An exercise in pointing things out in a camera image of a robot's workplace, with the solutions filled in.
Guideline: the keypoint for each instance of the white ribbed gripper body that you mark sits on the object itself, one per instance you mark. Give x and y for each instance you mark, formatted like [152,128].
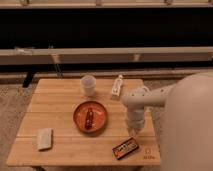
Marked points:
[135,118]

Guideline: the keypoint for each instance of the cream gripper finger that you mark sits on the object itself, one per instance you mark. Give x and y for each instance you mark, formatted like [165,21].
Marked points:
[136,132]

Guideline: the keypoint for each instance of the black orange eraser box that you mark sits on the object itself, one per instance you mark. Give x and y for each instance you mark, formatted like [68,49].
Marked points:
[125,148]

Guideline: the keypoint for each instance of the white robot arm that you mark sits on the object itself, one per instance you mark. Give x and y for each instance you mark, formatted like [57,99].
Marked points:
[187,128]

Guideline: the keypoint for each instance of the white plastic bottle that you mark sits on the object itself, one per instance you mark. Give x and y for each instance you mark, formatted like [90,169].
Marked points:
[117,87]

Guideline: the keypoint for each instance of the small brown bottle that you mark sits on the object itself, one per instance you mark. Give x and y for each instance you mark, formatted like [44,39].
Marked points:
[89,119]

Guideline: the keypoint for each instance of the orange round plate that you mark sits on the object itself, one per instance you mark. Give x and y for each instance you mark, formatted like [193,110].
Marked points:
[99,118]

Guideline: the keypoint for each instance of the translucent plastic cup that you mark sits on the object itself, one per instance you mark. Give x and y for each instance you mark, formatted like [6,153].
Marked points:
[88,83]

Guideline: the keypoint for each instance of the long wooden bench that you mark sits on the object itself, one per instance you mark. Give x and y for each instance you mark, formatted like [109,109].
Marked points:
[30,56]

